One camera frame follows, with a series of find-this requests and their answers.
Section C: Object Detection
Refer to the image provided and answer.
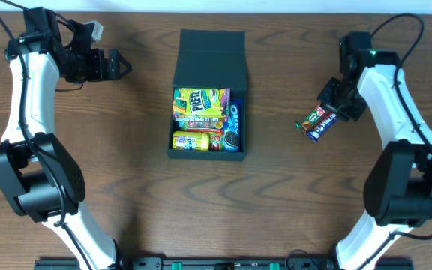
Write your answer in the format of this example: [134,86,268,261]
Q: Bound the red green KitKat bar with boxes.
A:
[295,103,329,134]

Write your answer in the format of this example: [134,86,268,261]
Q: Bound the purple Dairy Milk bar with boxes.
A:
[306,112,338,142]

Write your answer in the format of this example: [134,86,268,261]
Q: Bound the yellow green Pretz box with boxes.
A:
[172,88,230,122]

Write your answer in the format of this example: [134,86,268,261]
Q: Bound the dark green gift box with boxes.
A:
[167,29,248,161]

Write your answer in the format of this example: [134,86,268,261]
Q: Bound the blue Oreo pack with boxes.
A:
[223,99,243,152]

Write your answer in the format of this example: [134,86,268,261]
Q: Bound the yellow Mentos bottle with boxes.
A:
[172,131,209,152]

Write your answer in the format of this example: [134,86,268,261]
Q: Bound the colourful gummy candy bag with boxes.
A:
[187,128,224,152]

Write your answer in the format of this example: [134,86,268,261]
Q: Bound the brown Pocky box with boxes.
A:
[175,121,225,131]

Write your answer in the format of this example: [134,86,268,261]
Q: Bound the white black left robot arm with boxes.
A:
[0,7,133,269]

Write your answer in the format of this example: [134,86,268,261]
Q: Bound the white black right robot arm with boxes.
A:
[317,31,432,269]

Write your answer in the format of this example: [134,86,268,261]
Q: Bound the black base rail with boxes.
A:
[34,256,414,270]

